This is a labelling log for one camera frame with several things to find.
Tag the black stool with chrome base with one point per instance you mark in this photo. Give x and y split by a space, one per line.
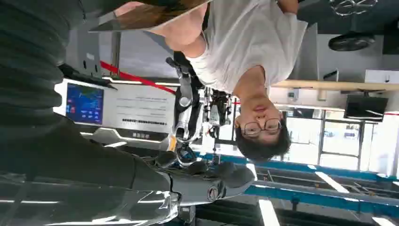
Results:
351 42

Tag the chrome stanchion post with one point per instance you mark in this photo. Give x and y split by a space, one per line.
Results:
116 53

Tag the person's eyeglasses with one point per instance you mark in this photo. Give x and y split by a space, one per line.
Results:
261 127

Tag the background humanoid robot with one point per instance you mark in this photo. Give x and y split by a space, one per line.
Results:
218 112
187 103

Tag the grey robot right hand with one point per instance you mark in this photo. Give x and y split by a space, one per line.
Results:
78 174

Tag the robot right arm ribbed sleeve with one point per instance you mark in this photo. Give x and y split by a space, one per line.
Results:
28 62

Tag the pale wooden counter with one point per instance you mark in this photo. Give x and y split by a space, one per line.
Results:
336 85

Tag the grey laptop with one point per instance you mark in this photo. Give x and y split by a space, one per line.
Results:
146 17

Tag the black monitor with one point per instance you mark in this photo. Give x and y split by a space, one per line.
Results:
365 107

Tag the white kiosk with screen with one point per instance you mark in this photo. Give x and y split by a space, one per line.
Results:
137 109

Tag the red barrier belt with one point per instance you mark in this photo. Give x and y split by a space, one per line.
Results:
137 79

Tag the person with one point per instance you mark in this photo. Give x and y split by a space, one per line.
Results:
246 40

